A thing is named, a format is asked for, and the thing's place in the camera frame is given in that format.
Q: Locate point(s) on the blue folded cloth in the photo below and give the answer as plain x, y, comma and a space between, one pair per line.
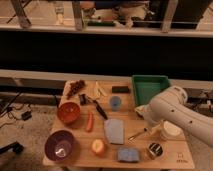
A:
114, 131

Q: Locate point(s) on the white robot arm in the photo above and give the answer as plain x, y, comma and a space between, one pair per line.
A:
169, 105

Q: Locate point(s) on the metal can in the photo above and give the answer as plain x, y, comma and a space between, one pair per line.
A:
155, 150

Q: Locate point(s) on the small blue cup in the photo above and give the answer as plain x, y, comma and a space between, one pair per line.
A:
115, 103

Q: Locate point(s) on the bunch of dark grapes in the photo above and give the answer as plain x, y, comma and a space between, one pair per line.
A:
75, 87

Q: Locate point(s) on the black handled knife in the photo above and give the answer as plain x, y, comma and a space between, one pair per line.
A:
98, 108

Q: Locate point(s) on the orange bowl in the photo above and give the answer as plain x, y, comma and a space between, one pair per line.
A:
68, 112

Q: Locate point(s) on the black power adapter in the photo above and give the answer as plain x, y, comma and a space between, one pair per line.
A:
26, 115

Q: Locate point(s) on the blue sponge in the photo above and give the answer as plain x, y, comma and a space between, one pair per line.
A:
129, 155

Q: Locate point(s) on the black binder clip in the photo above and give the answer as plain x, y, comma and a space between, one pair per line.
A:
82, 98

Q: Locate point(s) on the orange carrot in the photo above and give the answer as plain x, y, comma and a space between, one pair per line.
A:
90, 122

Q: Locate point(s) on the white paper cup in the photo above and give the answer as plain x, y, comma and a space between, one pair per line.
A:
170, 131

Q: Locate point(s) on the banana peel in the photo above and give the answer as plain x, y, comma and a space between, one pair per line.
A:
99, 91

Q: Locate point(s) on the purple bowl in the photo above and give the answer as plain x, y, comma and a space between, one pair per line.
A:
59, 145

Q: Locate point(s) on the green plastic tray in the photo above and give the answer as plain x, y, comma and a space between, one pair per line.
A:
147, 86

